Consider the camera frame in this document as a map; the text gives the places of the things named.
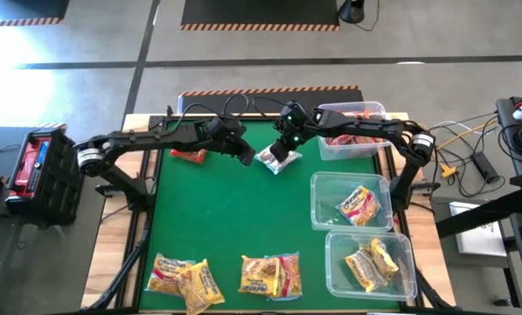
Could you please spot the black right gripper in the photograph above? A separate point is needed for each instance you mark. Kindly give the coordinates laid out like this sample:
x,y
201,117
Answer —
x,y
282,151

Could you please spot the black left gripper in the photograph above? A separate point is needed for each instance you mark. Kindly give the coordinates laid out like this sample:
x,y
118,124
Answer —
x,y
232,142

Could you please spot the orange chicken ramen pack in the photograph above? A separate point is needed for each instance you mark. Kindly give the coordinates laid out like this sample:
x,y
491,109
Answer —
x,y
359,205

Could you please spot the yellow creamy chicken ramen pack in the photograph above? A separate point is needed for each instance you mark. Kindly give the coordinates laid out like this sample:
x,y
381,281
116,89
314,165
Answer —
x,y
201,286
258,275
363,271
385,258

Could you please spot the blue ramen noodle pack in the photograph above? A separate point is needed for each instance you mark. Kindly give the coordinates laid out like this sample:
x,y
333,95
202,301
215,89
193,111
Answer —
x,y
164,273
292,275

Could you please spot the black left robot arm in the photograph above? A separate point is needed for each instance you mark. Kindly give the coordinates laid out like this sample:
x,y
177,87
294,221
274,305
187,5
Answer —
x,y
155,140

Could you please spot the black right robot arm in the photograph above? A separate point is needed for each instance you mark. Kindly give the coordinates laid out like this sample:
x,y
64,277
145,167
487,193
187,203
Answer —
x,y
365,126

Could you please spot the red ramen noodle pack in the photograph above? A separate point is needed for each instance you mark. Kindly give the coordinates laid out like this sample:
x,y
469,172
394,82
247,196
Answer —
x,y
372,141
364,114
341,141
190,156

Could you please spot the clear plastic bin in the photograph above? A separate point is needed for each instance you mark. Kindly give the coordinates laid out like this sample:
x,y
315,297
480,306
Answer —
x,y
339,245
326,197
352,153

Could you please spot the black stand base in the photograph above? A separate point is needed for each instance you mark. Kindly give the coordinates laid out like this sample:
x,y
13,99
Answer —
x,y
351,11

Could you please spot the black toolbox with red tools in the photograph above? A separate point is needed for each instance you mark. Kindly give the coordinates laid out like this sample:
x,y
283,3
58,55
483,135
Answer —
x,y
64,184

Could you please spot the black diagonal stand leg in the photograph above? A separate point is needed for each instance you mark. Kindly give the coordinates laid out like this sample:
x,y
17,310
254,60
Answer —
x,y
475,216

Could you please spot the black power adapter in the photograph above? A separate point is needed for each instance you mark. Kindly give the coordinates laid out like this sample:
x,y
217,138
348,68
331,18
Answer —
x,y
485,167

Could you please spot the white board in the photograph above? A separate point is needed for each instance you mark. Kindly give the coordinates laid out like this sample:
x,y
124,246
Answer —
x,y
479,238

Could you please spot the red device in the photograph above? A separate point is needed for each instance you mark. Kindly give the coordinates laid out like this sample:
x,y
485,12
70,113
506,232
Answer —
x,y
26,170

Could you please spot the black side desk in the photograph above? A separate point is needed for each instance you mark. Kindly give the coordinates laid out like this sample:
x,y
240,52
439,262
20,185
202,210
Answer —
x,y
505,114

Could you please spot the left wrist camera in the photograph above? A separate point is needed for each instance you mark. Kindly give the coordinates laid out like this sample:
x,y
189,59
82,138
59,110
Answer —
x,y
221,124

